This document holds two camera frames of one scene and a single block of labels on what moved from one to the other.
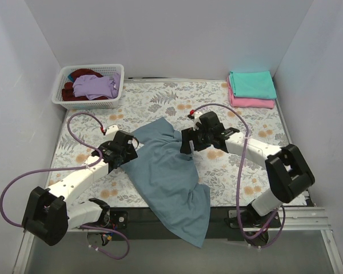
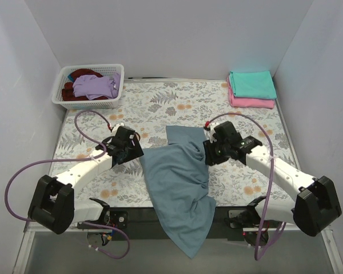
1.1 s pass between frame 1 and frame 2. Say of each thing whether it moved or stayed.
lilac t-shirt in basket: stayed
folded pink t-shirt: stayed
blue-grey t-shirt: moved
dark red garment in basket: stayed
